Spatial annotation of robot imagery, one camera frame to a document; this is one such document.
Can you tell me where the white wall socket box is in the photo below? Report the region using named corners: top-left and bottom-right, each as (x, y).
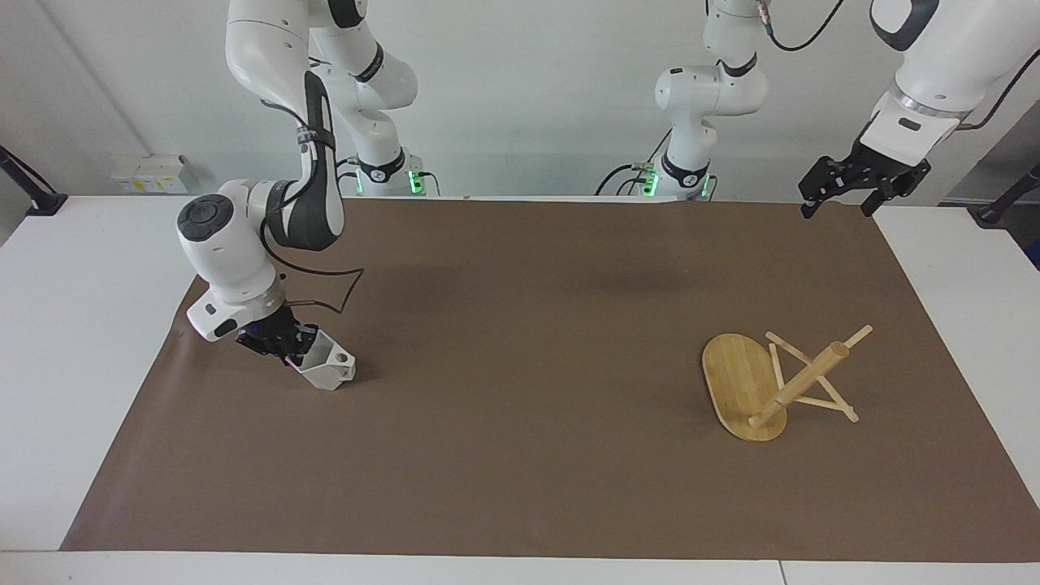
top-left (110, 154), bottom-right (199, 195)

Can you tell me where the black stand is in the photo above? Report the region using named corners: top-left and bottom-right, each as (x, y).
top-left (970, 162), bottom-right (1040, 230)
top-left (0, 145), bottom-right (68, 217)

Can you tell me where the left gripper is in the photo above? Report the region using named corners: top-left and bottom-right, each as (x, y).
top-left (799, 140), bottom-right (932, 219)

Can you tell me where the white cup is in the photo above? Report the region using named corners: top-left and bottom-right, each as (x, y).
top-left (292, 327), bottom-right (358, 393)

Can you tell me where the wooden cup rack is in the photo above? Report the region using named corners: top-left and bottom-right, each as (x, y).
top-left (701, 324), bottom-right (875, 444)

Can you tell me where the black cable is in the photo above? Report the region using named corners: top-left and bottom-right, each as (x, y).
top-left (754, 0), bottom-right (847, 53)
top-left (595, 130), bottom-right (675, 198)
top-left (957, 49), bottom-right (1040, 132)
top-left (258, 215), bottom-right (366, 317)

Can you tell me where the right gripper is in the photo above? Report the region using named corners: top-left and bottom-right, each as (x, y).
top-left (235, 309), bottom-right (321, 369)

